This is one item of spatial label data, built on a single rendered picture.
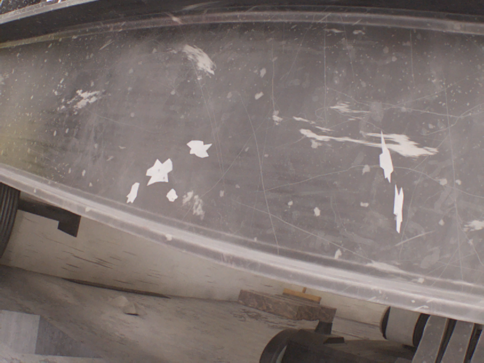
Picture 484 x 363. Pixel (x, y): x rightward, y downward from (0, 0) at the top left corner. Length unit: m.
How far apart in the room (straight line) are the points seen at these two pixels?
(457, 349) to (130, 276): 2.27
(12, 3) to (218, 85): 0.66
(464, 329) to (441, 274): 0.34
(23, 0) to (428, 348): 0.99
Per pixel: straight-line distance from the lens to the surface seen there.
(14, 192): 1.44
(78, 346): 1.51
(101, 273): 2.67
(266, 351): 1.50
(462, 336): 0.73
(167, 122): 0.56
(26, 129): 0.79
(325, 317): 3.50
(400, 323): 1.55
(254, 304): 3.40
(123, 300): 2.25
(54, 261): 2.47
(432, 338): 0.74
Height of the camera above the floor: 0.43
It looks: 7 degrees up
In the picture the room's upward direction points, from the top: 15 degrees clockwise
